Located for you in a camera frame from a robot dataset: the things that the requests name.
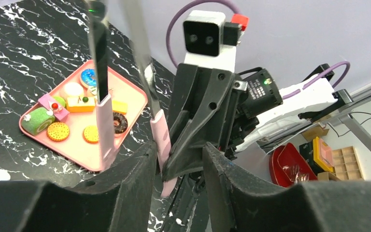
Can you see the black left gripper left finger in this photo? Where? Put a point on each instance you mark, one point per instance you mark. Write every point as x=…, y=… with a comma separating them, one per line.
x=116, y=200

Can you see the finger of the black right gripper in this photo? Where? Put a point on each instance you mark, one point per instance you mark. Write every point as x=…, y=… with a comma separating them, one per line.
x=190, y=136

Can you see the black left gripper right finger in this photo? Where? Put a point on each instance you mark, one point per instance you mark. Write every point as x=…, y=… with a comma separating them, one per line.
x=242, y=202

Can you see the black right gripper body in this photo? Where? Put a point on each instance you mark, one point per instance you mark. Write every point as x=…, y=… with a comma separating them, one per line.
x=198, y=89

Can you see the pink serving tray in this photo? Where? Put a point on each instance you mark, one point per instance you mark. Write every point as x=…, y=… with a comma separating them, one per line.
x=69, y=121

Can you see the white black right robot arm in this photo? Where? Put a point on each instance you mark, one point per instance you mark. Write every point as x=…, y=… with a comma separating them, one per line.
x=309, y=100

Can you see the red plastic bin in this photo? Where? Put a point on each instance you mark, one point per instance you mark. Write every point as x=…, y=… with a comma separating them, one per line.
x=284, y=162

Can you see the chocolate donut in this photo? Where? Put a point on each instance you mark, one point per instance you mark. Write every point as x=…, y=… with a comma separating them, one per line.
x=120, y=123

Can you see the orange biscuit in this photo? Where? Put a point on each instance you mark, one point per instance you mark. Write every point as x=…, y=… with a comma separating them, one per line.
x=119, y=107

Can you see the yellow black box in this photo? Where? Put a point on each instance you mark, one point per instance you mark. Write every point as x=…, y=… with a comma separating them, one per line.
x=322, y=155

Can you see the round orange waffle cookie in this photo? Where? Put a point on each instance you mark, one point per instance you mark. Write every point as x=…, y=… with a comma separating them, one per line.
x=58, y=131

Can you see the pink cake slice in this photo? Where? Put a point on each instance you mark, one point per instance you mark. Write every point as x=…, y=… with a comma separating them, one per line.
x=55, y=105

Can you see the wooden compartment box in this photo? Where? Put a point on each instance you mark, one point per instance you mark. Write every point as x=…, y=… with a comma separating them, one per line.
x=346, y=164

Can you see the green roll cake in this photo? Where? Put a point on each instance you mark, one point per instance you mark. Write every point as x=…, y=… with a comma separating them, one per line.
x=37, y=120

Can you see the blue donut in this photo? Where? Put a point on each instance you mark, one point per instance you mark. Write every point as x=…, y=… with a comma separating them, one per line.
x=87, y=78

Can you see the white round cake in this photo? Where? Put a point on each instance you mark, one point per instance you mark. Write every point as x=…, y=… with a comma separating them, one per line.
x=72, y=89

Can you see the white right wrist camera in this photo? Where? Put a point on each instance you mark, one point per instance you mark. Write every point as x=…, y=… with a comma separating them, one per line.
x=211, y=41

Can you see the aluminium frame rail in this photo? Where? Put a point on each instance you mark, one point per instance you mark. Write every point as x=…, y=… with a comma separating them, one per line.
x=349, y=120

